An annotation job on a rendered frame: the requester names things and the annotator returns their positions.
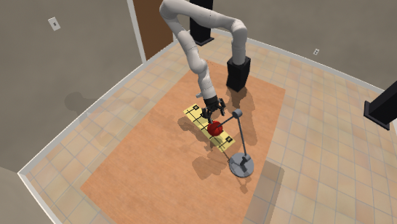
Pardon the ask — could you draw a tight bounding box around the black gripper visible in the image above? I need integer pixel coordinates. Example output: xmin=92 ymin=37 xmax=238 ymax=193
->
xmin=201 ymin=95 xmax=225 ymax=124

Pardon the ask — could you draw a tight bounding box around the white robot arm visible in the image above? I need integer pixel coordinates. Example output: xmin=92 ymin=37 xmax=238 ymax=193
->
xmin=159 ymin=0 xmax=247 ymax=99

